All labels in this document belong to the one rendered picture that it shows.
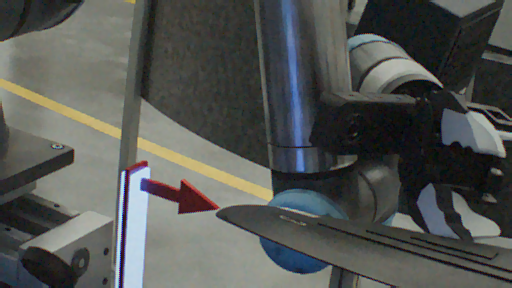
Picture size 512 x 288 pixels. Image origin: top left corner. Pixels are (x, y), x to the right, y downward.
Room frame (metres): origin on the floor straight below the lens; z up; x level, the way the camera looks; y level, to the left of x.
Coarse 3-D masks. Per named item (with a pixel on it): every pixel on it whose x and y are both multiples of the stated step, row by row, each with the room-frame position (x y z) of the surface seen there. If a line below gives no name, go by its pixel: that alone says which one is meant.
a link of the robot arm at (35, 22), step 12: (36, 0) 1.09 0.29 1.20; (48, 0) 1.10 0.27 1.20; (60, 0) 1.10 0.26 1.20; (72, 0) 1.11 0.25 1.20; (84, 0) 1.19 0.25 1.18; (36, 12) 1.09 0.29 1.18; (48, 12) 1.11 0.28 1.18; (60, 12) 1.12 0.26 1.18; (72, 12) 1.18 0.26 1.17; (24, 24) 1.08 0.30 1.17; (36, 24) 1.11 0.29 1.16; (48, 24) 1.15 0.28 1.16
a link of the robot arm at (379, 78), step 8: (384, 64) 0.94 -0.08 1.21; (392, 64) 0.94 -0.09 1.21; (400, 64) 0.93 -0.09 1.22; (408, 64) 0.93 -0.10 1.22; (416, 64) 0.94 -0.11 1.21; (376, 72) 0.94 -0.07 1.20; (384, 72) 0.93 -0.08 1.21; (392, 72) 0.92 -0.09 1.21; (400, 72) 0.91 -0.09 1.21; (408, 72) 0.91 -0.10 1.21; (416, 72) 0.92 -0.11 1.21; (424, 72) 0.92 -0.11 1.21; (368, 80) 0.94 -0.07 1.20; (376, 80) 0.92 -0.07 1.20; (384, 80) 0.91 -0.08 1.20; (392, 80) 0.91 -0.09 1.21; (360, 88) 0.94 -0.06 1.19; (368, 88) 0.93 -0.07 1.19; (376, 88) 0.91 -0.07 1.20; (384, 88) 0.91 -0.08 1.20
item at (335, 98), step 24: (336, 96) 0.80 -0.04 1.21; (360, 96) 0.82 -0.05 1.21; (384, 96) 0.85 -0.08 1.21; (408, 96) 0.88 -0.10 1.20; (336, 120) 0.79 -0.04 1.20; (360, 120) 0.81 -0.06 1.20; (384, 120) 0.83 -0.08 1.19; (312, 144) 0.81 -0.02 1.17; (336, 144) 0.79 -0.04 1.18; (360, 144) 0.81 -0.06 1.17; (384, 144) 0.84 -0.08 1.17
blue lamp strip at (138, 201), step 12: (144, 168) 0.66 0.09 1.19; (132, 180) 0.64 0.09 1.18; (132, 192) 0.64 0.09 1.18; (144, 192) 0.65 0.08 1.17; (132, 204) 0.64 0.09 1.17; (144, 204) 0.66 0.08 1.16; (132, 216) 0.64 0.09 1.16; (144, 216) 0.66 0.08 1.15; (132, 228) 0.64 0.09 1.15; (144, 228) 0.66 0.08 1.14; (132, 240) 0.64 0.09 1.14; (132, 252) 0.64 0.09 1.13; (132, 264) 0.64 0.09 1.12; (132, 276) 0.65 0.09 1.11
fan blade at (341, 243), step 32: (256, 224) 0.54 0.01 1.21; (288, 224) 0.56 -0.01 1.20; (320, 224) 0.59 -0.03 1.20; (352, 224) 0.61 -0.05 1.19; (320, 256) 0.52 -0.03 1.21; (352, 256) 0.53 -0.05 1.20; (384, 256) 0.55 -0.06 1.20; (416, 256) 0.56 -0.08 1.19; (448, 256) 0.57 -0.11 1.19; (480, 256) 0.57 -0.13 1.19
